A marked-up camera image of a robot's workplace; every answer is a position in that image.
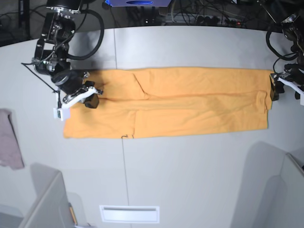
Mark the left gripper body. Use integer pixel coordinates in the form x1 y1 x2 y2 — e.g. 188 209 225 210
284 64 304 100

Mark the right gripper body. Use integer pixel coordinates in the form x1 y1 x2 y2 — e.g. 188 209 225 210
51 70 95 102

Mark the yellow T-shirt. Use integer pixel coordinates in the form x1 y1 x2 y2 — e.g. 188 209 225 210
63 67 272 139

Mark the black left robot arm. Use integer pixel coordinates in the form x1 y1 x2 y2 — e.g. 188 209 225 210
266 14 304 105

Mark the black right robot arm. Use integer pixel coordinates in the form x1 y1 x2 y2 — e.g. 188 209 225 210
31 0 105 109

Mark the purple blue box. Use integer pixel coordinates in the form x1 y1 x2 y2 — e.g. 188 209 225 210
106 0 171 7

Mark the pink folded cloth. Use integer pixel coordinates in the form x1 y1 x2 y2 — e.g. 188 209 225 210
0 109 24 170

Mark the grey right bin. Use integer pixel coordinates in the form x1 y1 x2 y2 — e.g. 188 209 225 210
275 154 304 228

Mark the grey bin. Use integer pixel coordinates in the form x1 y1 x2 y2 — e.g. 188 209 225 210
19 171 75 228
275 154 304 228

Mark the pencil in bin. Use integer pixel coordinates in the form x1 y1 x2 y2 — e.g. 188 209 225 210
69 206 77 225

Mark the grey left bin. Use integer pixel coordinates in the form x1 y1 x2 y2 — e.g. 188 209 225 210
19 171 75 228

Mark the white table slot plate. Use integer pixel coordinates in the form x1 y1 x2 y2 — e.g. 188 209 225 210
99 205 160 224

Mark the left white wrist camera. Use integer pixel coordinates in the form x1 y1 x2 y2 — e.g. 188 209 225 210
277 73 304 106

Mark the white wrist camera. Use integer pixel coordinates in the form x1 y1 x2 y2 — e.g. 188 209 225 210
277 73 304 106
53 86 99 121

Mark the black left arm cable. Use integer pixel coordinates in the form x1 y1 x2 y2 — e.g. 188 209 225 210
265 28 297 76

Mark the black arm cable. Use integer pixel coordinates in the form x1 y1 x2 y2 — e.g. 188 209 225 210
265 28 297 76
20 9 105 95

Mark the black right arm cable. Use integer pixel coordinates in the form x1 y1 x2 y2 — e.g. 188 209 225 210
20 9 105 95

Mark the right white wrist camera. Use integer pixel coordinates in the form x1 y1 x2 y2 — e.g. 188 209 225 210
53 86 99 121

